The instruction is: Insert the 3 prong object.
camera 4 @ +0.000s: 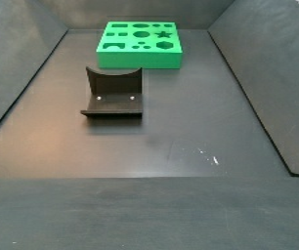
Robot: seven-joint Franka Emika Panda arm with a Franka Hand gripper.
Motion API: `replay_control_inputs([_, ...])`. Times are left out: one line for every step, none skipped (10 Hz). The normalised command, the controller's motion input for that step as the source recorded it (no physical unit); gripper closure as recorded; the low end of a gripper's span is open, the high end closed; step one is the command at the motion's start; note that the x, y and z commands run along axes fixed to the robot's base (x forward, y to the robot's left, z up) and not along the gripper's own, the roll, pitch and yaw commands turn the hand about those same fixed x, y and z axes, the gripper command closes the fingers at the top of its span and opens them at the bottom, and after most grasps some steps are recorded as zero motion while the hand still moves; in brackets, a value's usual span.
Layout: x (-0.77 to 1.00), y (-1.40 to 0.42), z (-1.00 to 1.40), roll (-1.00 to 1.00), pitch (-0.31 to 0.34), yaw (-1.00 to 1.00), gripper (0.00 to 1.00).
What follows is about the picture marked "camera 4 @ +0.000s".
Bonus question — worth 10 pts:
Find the green shape sorter block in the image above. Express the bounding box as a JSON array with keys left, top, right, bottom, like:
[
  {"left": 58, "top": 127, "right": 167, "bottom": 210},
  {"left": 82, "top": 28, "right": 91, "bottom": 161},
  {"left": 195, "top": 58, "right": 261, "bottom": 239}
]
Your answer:
[{"left": 96, "top": 21, "right": 183, "bottom": 69}]

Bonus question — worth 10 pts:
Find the black curved holder bracket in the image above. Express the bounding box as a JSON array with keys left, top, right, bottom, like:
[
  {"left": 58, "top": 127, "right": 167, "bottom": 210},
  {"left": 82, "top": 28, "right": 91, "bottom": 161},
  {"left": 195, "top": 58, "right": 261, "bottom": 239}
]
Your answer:
[{"left": 82, "top": 67, "right": 144, "bottom": 117}]

